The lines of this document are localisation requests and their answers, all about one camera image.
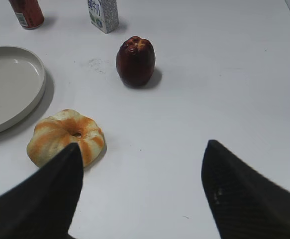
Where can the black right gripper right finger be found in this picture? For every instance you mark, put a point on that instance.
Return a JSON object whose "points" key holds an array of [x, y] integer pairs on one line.
{"points": [[244, 203]]}

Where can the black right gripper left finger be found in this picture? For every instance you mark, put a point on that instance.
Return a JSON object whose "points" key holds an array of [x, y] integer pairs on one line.
{"points": [[43, 205]]}

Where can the dark red apple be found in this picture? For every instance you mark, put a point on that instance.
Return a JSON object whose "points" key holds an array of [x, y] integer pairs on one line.
{"points": [[135, 61]]}

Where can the beige ceramic plate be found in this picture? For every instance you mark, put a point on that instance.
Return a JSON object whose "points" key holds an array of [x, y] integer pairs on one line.
{"points": [[22, 84]]}

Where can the orange striped bread bun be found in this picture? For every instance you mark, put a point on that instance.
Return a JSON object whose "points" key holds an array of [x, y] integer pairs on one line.
{"points": [[52, 134]]}

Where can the red drink can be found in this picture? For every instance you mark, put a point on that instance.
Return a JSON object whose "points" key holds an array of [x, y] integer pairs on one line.
{"points": [[28, 13]]}

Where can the white milk carton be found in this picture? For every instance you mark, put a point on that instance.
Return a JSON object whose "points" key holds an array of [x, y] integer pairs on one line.
{"points": [[104, 14]]}

